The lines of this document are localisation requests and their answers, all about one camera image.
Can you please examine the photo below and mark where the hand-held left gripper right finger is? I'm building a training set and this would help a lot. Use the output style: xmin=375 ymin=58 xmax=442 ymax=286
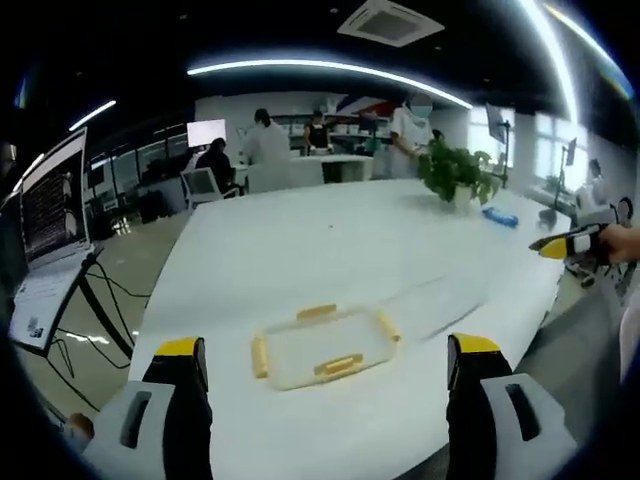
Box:
xmin=445 ymin=332 xmax=579 ymax=480

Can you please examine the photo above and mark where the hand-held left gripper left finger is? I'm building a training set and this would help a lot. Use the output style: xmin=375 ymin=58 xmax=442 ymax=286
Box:
xmin=81 ymin=336 xmax=215 ymax=480

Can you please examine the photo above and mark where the clear container with yellow buckles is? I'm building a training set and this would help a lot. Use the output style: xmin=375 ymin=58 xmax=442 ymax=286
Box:
xmin=249 ymin=301 xmax=403 ymax=393

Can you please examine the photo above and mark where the person's right hand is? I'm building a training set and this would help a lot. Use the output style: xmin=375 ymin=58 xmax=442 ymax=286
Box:
xmin=598 ymin=223 xmax=640 ymax=265

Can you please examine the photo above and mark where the person's left hand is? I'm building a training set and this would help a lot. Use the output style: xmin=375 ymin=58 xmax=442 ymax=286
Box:
xmin=67 ymin=411 xmax=96 ymax=442

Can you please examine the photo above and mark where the blue cloth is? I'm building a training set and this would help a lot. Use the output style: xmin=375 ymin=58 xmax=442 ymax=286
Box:
xmin=481 ymin=205 xmax=520 ymax=229

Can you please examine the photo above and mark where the person's white garment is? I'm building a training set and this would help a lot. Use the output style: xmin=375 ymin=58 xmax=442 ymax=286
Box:
xmin=618 ymin=303 xmax=640 ymax=384

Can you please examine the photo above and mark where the green potted plant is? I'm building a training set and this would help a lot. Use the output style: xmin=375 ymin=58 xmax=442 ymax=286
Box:
xmin=416 ymin=136 xmax=504 ymax=207

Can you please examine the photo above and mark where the open silver laptop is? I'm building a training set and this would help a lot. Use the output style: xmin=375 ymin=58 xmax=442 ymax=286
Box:
xmin=8 ymin=126 xmax=104 ymax=357

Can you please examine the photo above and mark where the white office chair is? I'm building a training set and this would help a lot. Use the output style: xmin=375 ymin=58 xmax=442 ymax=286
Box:
xmin=178 ymin=166 xmax=242 ymax=209

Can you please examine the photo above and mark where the white counter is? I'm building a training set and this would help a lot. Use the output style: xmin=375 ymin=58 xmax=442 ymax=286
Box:
xmin=246 ymin=153 xmax=377 ymax=194

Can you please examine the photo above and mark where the white lit monitor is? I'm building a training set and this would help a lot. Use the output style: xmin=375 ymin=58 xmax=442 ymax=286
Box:
xmin=186 ymin=118 xmax=228 ymax=149

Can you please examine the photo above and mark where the ceiling air conditioner vent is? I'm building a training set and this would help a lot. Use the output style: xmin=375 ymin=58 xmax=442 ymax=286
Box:
xmin=336 ymin=0 xmax=447 ymax=49

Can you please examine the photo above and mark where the ceiling light strip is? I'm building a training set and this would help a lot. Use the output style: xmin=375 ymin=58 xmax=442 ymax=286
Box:
xmin=186 ymin=58 xmax=474 ymax=109

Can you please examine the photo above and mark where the black cable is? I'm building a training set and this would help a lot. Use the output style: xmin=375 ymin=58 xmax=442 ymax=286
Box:
xmin=52 ymin=259 xmax=152 ymax=374

